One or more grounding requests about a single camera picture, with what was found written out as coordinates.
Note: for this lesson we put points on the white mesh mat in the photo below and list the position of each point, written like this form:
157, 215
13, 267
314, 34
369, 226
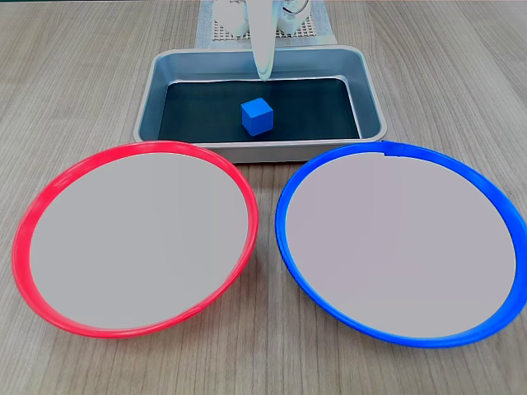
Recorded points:
304, 32

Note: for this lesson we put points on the red rimmed round dish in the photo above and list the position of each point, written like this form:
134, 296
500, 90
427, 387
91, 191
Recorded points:
136, 238

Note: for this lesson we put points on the black tray liner mat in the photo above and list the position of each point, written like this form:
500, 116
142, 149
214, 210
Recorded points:
197, 115

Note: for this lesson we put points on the silver metal tray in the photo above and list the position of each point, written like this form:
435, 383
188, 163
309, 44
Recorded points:
370, 103

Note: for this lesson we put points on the blue cube block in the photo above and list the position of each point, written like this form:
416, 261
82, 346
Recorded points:
256, 117

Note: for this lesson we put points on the blue rimmed round dish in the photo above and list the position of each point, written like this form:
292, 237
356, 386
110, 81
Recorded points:
399, 247

